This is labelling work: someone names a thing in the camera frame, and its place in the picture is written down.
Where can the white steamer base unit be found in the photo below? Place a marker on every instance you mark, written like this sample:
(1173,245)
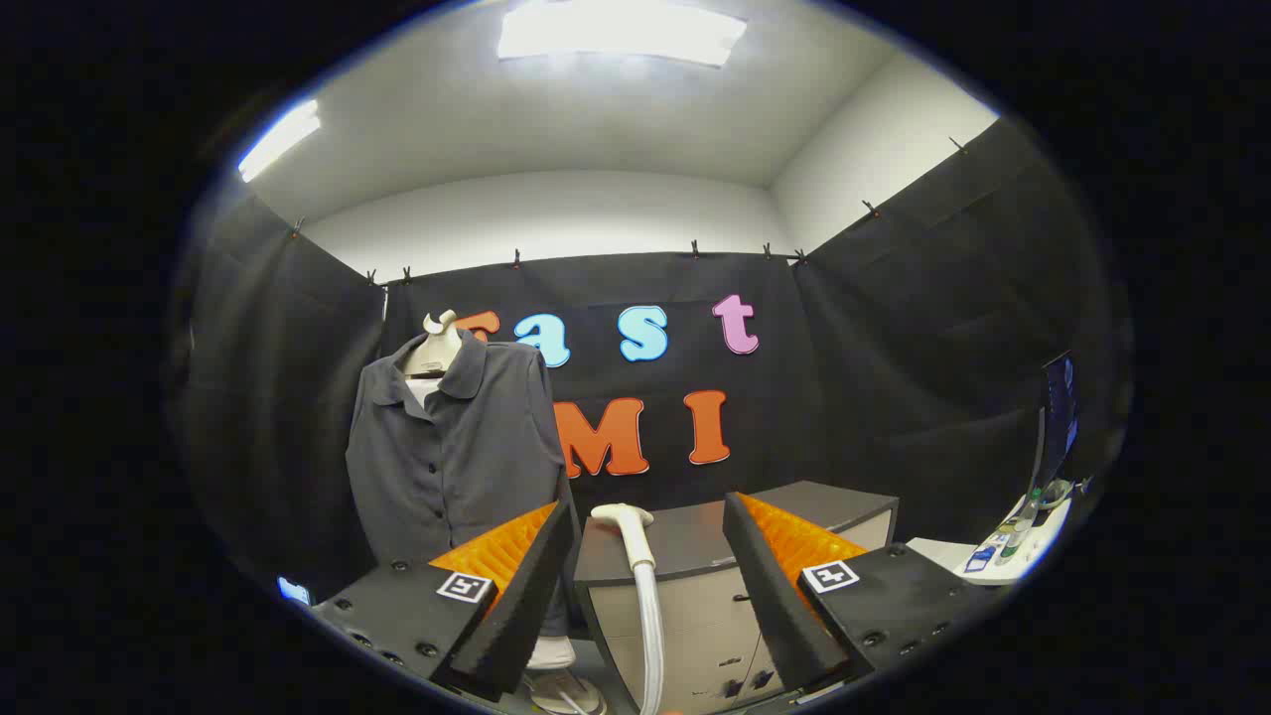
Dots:
(561,690)

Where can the dark computer monitor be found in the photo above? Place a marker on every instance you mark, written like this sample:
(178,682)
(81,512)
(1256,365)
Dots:
(1059,407)

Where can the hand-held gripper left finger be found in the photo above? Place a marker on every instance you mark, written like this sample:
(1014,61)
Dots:
(521,606)

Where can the row of black cloth clips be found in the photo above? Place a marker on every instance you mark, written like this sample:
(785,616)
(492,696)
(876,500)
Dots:
(515,260)

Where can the dark grey collared shirt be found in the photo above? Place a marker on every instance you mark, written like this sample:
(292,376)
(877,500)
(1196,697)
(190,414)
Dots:
(467,447)

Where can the beige garment hanger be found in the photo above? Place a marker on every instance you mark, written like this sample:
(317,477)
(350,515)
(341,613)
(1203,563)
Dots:
(434,353)

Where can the green capped bottle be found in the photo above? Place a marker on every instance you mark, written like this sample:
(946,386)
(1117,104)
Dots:
(1021,521)

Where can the grey cabinet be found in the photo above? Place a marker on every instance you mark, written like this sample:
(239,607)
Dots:
(685,541)

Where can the small ceiling light panel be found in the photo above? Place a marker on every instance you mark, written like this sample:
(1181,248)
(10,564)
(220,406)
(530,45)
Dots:
(280,139)

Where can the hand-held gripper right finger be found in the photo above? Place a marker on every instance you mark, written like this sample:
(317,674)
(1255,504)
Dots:
(770,596)

